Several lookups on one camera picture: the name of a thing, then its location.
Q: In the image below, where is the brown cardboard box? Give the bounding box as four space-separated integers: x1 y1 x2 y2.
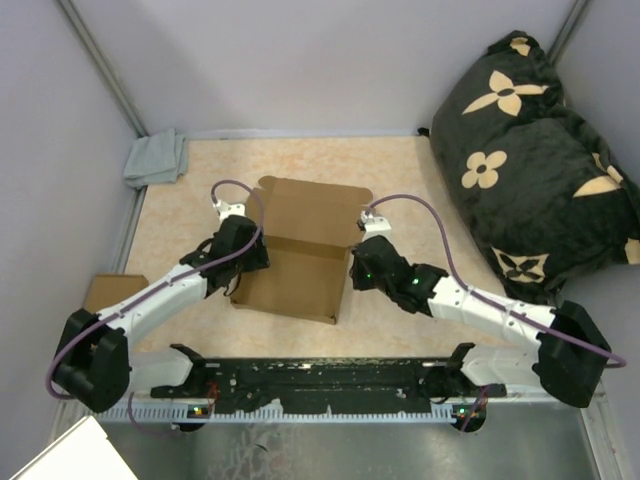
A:
231 176 373 325

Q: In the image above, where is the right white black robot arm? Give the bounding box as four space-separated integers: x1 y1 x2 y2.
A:
350 236 611 408

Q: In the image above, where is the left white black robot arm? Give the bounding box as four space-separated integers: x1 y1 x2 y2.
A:
46 215 269 413

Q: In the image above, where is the small folded cardboard box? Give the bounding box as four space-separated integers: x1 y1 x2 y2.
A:
83 274 149 313

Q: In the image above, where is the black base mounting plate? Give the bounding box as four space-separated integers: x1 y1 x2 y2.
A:
151 358 480 413

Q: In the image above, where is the grey folded cloth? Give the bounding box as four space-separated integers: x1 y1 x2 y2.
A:
123 128 188 189

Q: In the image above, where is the black floral pillow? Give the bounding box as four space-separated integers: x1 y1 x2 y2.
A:
429 31 639 303

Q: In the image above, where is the white board corner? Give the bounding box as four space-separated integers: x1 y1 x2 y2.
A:
12 416 137 480

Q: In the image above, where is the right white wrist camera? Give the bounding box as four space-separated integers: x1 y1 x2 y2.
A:
357 210 392 241

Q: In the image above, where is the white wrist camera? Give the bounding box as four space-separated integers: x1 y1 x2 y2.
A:
357 210 392 241
213 199 246 222

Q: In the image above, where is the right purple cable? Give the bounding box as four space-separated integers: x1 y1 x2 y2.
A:
369 194 629 434

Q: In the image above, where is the purple cable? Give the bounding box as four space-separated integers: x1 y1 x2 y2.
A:
369 194 629 434
45 179 266 436

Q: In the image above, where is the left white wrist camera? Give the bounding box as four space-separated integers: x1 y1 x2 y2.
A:
213 199 246 222

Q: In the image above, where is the aluminium frame rail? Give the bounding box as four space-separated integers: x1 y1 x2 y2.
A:
49 389 609 426

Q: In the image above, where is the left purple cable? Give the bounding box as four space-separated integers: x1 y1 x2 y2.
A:
45 179 266 436

